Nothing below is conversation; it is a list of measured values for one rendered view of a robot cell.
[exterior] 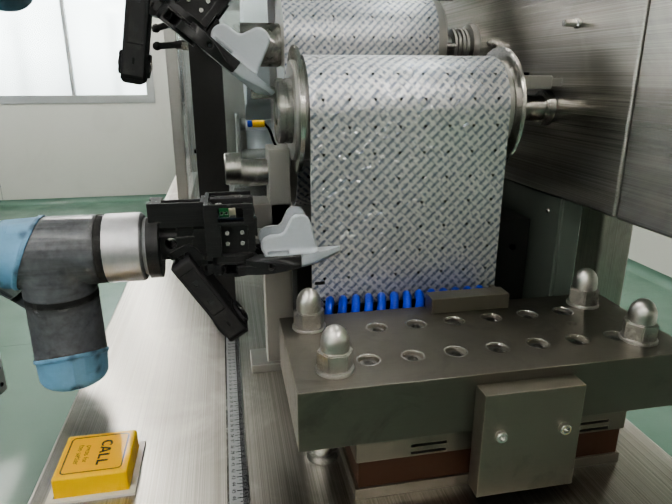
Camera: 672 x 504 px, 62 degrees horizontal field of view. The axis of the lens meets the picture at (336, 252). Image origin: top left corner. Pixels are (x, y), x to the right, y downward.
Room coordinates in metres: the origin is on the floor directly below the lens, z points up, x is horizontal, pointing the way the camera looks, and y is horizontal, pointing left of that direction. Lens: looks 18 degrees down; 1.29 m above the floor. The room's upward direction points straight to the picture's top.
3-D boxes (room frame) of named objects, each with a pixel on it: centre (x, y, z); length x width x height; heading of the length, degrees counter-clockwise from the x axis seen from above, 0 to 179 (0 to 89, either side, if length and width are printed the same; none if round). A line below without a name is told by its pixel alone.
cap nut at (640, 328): (0.52, -0.31, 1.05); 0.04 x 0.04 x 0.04
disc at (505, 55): (0.73, -0.20, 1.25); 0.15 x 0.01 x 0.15; 11
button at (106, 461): (0.48, 0.24, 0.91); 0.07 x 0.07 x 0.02; 11
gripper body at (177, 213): (0.60, 0.15, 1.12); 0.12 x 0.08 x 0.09; 101
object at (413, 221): (0.64, -0.09, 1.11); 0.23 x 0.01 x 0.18; 101
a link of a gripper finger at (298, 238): (0.60, 0.04, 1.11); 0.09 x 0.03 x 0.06; 100
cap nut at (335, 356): (0.46, 0.00, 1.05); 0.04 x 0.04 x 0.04
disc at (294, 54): (0.68, 0.05, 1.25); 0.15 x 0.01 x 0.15; 11
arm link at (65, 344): (0.58, 0.31, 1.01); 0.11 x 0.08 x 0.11; 26
